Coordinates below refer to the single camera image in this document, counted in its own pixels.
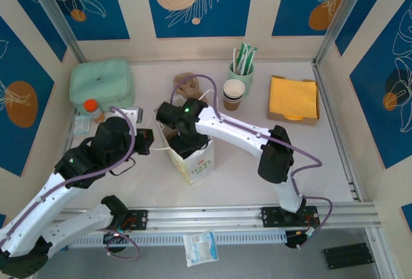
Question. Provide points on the white paper takeout bag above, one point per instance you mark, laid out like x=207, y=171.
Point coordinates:
x=199, y=169

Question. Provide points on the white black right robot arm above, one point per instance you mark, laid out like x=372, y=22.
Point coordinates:
x=231, y=130

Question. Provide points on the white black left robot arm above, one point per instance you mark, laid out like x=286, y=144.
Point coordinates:
x=35, y=208

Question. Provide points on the brown cardboard cup carrier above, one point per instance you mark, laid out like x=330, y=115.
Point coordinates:
x=190, y=88

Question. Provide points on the small clear plastic packet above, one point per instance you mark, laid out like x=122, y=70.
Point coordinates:
x=82, y=126

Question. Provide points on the white brown paper cup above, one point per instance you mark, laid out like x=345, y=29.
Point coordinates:
x=234, y=88
x=231, y=105

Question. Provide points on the orange lid bottle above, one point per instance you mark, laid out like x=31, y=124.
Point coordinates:
x=91, y=106

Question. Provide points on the white paper straw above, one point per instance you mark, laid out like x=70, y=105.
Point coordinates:
x=233, y=61

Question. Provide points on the mint green straw holder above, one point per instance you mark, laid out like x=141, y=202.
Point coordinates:
x=249, y=79

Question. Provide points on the mint green zip pouch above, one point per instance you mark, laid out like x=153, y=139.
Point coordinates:
x=99, y=79

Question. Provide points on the green wrapped straw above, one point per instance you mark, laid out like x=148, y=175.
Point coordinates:
x=246, y=58
x=252, y=60
x=240, y=56

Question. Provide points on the yellow napkins in box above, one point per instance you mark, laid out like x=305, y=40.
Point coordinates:
x=273, y=119

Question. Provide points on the yellow napkin stack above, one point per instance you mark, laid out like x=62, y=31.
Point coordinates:
x=293, y=93

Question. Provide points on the white blue wipe packet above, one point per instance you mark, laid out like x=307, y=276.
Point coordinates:
x=201, y=248

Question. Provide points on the black ribbed bar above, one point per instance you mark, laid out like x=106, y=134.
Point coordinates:
x=347, y=256

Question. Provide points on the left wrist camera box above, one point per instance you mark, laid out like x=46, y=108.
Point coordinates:
x=132, y=114

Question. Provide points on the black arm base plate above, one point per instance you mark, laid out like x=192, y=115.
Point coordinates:
x=268, y=217
x=138, y=219

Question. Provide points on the aluminium front rail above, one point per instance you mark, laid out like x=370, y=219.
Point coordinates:
x=209, y=217

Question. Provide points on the aluminium corner post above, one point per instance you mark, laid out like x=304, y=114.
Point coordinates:
x=344, y=15
x=54, y=15

